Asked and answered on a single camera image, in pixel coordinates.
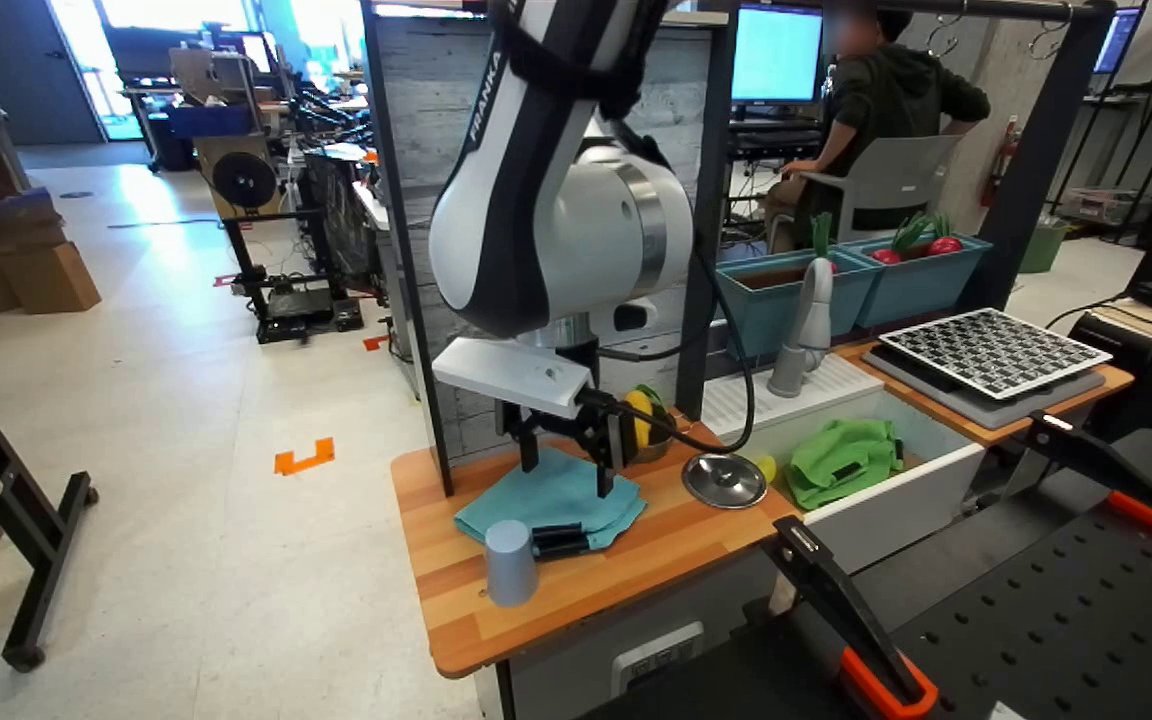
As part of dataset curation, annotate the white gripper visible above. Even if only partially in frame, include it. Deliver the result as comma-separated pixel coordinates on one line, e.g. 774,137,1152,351
432,321,617,495

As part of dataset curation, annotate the blue cloth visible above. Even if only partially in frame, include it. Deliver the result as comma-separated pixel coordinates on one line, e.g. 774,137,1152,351
455,450,647,551

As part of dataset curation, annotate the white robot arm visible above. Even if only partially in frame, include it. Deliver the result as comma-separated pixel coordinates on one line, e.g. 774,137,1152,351
428,0,695,495

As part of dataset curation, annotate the green cloth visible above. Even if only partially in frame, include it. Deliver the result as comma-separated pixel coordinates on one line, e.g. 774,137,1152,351
790,418,903,509

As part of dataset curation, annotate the yellow tape measure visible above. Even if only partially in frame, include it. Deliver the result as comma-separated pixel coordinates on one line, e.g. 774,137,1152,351
621,385,678,462

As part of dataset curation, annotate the small black block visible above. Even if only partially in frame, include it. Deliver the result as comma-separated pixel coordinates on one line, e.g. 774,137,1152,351
531,523,588,559

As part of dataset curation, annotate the light blue cylinder cup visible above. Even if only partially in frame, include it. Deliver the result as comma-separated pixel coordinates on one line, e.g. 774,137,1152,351
484,521,541,609

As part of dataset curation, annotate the round metal bowl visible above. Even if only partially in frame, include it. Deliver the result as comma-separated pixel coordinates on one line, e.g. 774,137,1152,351
683,450,767,509

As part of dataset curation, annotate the wooden table board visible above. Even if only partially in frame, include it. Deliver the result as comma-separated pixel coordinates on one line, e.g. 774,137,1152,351
390,443,798,678

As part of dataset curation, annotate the teal plastic bin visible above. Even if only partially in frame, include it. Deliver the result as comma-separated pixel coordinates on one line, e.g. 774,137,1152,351
841,240,991,331
714,236,883,363

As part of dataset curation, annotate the orange black clamp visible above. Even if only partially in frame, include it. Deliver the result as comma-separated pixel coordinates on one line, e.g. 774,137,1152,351
767,514,941,720
1030,410,1152,532

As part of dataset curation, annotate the white storage bin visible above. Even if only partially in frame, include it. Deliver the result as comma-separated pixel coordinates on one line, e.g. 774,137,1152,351
700,356,984,573

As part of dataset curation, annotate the computer monitor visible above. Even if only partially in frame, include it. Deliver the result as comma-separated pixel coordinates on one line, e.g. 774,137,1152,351
734,2,826,105

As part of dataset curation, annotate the seated person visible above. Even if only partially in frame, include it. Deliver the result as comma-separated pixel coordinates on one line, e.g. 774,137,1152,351
782,9,991,178

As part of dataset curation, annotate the black perforated breadboard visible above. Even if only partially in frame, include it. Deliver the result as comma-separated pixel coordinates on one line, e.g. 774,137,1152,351
584,429,1152,720

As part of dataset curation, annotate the cardboard box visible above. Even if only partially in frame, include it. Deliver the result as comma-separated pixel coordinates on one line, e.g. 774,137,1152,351
0,187,100,312

